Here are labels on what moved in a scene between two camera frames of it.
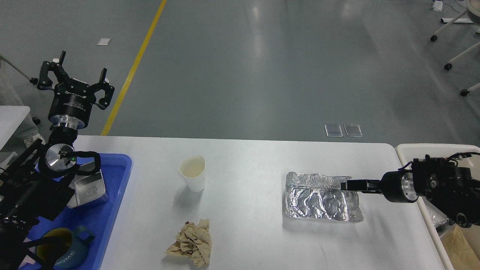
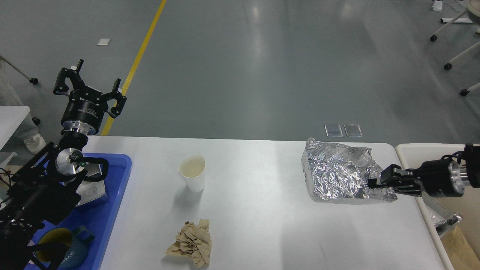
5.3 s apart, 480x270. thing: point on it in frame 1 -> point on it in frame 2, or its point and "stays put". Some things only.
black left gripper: (71, 102) -> (86, 105)
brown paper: (194, 242) stays put
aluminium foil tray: (319, 196) -> (336, 173)
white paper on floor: (104, 41) stays put
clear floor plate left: (333, 130) stays put
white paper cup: (192, 168) stays put
